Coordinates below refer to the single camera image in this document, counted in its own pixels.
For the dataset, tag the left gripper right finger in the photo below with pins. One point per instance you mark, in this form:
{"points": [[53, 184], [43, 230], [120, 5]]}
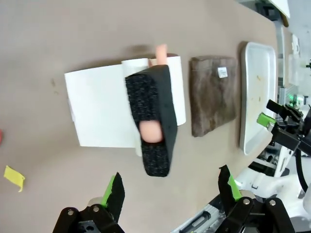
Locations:
{"points": [[226, 194]]}

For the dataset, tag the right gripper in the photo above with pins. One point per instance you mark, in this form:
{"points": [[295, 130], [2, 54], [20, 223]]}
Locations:
{"points": [[286, 138]]}

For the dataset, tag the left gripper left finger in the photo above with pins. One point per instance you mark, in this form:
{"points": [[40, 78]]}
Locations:
{"points": [[114, 201]]}

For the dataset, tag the brown towel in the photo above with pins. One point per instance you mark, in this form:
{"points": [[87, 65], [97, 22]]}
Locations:
{"points": [[211, 102]]}

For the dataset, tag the pink lint roller black grip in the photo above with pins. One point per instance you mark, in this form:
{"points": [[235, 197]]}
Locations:
{"points": [[150, 97]]}

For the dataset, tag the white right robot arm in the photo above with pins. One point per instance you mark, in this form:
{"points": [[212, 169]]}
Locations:
{"points": [[267, 184]]}

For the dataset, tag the metal tray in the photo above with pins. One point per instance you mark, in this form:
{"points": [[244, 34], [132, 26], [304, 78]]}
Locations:
{"points": [[257, 60]]}

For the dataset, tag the white folded stand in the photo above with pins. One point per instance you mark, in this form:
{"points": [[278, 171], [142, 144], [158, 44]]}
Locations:
{"points": [[97, 109]]}

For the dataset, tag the yellow paper scrap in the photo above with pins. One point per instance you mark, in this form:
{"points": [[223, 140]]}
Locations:
{"points": [[13, 176]]}

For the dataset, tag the black equipment block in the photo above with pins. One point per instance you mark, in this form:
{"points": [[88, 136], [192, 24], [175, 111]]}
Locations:
{"points": [[268, 9]]}

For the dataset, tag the small red object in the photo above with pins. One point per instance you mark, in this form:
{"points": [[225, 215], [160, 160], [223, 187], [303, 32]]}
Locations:
{"points": [[0, 138]]}

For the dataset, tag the aluminium frame structure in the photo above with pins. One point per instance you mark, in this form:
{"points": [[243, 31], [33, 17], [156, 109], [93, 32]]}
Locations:
{"points": [[284, 94]]}

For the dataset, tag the aluminium extrusion rail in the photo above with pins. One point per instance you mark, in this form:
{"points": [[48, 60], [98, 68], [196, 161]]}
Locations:
{"points": [[209, 213]]}

